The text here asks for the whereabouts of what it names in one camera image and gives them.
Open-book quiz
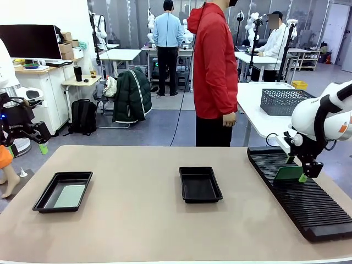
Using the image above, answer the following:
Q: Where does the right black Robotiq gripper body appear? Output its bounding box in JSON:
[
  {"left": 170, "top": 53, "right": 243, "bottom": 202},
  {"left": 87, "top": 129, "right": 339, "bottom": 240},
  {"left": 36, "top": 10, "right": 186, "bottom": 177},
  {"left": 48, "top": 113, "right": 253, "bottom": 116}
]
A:
[{"left": 284, "top": 131, "right": 320, "bottom": 166}]

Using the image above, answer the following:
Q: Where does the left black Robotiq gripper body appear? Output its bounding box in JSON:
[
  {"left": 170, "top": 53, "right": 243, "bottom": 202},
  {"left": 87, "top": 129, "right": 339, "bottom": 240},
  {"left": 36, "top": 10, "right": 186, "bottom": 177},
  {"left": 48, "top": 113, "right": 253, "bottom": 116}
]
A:
[{"left": 0, "top": 106, "right": 35, "bottom": 138}]

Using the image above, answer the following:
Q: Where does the green circuit board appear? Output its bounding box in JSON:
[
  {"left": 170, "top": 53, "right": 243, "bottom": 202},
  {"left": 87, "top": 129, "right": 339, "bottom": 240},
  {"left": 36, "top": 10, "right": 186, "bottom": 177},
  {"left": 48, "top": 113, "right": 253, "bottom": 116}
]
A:
[
  {"left": 273, "top": 166, "right": 305, "bottom": 182},
  {"left": 53, "top": 184, "right": 86, "bottom": 208}
]

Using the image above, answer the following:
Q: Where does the black ESD tray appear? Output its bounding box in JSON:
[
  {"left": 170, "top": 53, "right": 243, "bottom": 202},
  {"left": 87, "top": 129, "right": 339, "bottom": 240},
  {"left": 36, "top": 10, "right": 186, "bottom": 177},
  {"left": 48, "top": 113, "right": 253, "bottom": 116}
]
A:
[
  {"left": 178, "top": 166, "right": 224, "bottom": 204},
  {"left": 32, "top": 171, "right": 94, "bottom": 214}
]

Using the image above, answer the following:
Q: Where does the person's right forearm red sleeve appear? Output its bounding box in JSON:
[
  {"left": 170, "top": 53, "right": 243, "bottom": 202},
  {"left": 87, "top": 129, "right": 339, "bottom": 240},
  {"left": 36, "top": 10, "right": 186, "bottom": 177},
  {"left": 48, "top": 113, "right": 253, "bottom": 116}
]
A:
[{"left": 218, "top": 82, "right": 239, "bottom": 116}]

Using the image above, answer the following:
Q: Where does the person's right hand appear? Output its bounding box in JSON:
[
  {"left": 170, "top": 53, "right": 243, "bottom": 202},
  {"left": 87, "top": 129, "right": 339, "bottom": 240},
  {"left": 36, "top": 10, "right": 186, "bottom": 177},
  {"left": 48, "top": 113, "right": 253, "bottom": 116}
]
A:
[{"left": 222, "top": 112, "right": 238, "bottom": 128}]

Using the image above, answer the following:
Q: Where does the orange cloth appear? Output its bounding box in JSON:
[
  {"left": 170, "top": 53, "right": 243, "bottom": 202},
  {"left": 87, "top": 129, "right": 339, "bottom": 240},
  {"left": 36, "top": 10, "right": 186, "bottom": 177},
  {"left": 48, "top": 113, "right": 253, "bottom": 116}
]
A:
[{"left": 0, "top": 145, "right": 14, "bottom": 169}]

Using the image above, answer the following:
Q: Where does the white air purifier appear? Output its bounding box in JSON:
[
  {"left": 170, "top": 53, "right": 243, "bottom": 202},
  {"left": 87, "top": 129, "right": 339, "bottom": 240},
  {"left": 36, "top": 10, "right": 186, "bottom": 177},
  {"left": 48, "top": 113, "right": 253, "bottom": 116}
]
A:
[{"left": 12, "top": 136, "right": 31, "bottom": 158}]

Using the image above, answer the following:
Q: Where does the black slotted board rack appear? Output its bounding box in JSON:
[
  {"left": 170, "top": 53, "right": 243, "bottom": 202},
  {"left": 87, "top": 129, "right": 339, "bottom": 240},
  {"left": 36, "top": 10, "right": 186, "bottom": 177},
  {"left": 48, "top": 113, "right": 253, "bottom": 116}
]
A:
[{"left": 246, "top": 145, "right": 352, "bottom": 243}]

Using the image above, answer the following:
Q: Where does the mannequin leg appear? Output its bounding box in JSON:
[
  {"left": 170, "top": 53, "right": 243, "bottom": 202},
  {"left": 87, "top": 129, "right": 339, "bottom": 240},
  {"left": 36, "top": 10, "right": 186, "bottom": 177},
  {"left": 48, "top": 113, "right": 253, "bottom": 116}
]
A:
[{"left": 0, "top": 164, "right": 21, "bottom": 199}]

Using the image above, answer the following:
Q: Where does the white cabinet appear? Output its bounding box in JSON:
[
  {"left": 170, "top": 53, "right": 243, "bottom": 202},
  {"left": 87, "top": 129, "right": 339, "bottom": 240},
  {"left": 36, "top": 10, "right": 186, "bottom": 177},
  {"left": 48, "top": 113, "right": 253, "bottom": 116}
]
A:
[{"left": 13, "top": 63, "right": 72, "bottom": 137}]

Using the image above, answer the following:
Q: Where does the black backpack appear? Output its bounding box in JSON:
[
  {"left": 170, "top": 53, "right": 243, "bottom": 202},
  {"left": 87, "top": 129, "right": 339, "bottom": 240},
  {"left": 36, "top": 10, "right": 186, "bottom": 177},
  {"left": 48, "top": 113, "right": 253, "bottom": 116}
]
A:
[{"left": 63, "top": 98, "right": 98, "bottom": 137}]

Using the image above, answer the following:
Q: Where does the grey woven basket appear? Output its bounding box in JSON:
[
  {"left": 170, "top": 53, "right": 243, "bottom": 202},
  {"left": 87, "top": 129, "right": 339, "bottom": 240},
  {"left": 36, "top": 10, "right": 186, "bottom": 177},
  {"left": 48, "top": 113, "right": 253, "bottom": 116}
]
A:
[{"left": 260, "top": 88, "right": 316, "bottom": 117}]

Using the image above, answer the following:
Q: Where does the small wooden side table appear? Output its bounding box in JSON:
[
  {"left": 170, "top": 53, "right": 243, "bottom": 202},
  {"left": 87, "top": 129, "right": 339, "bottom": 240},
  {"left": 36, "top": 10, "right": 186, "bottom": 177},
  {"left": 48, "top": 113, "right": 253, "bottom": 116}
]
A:
[{"left": 60, "top": 74, "right": 103, "bottom": 123}]

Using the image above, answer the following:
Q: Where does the white table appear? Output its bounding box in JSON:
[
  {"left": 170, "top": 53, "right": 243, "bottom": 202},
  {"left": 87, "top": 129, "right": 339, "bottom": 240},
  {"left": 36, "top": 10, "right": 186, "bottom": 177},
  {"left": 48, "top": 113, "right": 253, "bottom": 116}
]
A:
[{"left": 235, "top": 81, "right": 316, "bottom": 148}]

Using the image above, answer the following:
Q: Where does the yellow bin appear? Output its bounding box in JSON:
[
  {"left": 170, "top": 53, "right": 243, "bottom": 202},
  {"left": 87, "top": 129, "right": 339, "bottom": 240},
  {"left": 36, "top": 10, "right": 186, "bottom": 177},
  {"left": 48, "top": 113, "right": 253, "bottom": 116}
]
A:
[{"left": 290, "top": 80, "right": 309, "bottom": 91}]

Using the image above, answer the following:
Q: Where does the grey chair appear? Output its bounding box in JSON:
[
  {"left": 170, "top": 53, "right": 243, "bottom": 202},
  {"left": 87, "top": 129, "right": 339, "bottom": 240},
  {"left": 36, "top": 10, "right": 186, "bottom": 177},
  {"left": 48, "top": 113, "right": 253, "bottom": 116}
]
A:
[{"left": 92, "top": 82, "right": 133, "bottom": 130}]

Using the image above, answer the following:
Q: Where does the black keyboard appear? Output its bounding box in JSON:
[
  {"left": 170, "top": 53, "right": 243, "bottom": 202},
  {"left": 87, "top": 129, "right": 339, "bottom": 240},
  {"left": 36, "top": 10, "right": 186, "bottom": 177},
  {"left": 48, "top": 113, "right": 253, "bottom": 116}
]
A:
[{"left": 45, "top": 59, "right": 74, "bottom": 68}]

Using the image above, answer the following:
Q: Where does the black desktop monitor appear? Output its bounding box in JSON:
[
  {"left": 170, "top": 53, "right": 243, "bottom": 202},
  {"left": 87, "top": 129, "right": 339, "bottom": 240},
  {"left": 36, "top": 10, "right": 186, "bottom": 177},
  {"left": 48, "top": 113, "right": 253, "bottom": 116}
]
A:
[{"left": 0, "top": 24, "right": 63, "bottom": 61}]

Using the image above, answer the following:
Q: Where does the white bag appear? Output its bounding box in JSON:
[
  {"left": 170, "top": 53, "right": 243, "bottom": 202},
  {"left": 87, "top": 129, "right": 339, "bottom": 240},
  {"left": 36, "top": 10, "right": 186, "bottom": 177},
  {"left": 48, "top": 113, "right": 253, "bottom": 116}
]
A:
[{"left": 104, "top": 76, "right": 118, "bottom": 97}]

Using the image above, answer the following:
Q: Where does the low storage shelf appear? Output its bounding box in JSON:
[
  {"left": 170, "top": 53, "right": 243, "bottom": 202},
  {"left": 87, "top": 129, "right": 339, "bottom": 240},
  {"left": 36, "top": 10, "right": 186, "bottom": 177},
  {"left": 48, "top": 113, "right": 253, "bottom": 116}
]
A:
[{"left": 298, "top": 48, "right": 322, "bottom": 72}]

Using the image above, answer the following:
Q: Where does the dark green jacket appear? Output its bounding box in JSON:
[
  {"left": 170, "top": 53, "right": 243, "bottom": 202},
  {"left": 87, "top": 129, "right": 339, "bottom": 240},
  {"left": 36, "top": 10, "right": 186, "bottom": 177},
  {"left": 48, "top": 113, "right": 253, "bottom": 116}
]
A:
[{"left": 112, "top": 67, "right": 153, "bottom": 124}]

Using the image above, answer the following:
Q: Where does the black tripod stand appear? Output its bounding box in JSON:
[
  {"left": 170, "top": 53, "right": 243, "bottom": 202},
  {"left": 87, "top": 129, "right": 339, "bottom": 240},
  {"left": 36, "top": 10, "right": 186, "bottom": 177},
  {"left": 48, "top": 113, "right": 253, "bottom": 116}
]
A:
[{"left": 276, "top": 20, "right": 299, "bottom": 83}]

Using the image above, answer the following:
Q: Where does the white background desk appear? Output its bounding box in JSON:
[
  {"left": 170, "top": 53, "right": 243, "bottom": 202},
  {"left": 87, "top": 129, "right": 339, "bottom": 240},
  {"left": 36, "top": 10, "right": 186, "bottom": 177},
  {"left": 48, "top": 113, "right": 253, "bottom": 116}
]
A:
[
  {"left": 98, "top": 48, "right": 142, "bottom": 83},
  {"left": 235, "top": 48, "right": 284, "bottom": 83}
]

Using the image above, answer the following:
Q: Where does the person in white shirt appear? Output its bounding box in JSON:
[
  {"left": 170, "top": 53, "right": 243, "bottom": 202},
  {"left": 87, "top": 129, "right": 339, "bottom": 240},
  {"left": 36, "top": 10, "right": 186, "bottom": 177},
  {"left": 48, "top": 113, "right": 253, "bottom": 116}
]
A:
[{"left": 255, "top": 10, "right": 290, "bottom": 83}]

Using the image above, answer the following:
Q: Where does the person in red jacket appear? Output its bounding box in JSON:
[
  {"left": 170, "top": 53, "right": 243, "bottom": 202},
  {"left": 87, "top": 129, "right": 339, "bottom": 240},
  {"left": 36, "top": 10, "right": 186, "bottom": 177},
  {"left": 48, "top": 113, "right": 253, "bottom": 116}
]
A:
[{"left": 186, "top": 0, "right": 239, "bottom": 148}]

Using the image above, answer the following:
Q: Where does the grey door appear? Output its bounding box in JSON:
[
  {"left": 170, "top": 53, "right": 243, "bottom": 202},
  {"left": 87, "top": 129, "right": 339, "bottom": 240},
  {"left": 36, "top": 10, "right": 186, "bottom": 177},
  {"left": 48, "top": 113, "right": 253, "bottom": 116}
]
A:
[{"left": 321, "top": 2, "right": 344, "bottom": 65}]

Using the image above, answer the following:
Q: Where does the person in light blue shirt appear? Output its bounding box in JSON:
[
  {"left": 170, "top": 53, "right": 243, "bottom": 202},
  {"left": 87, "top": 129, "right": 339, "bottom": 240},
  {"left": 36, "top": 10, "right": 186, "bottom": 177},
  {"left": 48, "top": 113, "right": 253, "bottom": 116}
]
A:
[{"left": 152, "top": 0, "right": 184, "bottom": 97}]

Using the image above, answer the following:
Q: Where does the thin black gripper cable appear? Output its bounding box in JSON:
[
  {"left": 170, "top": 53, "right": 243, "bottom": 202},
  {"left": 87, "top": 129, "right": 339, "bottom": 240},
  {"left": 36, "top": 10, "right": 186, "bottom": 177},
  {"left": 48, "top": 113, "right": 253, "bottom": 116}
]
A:
[{"left": 265, "top": 133, "right": 288, "bottom": 148}]

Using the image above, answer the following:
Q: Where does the right arm black cable sleeve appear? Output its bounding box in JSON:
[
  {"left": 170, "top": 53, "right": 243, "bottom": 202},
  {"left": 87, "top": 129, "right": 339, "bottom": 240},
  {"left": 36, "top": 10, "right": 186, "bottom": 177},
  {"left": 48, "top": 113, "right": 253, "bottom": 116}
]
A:
[{"left": 313, "top": 85, "right": 352, "bottom": 151}]

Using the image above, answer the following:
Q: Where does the long black hanging cable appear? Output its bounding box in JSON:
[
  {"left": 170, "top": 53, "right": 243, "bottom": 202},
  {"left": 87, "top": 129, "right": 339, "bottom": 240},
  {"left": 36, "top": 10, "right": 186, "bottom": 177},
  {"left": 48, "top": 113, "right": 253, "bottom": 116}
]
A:
[{"left": 169, "top": 2, "right": 207, "bottom": 147}]

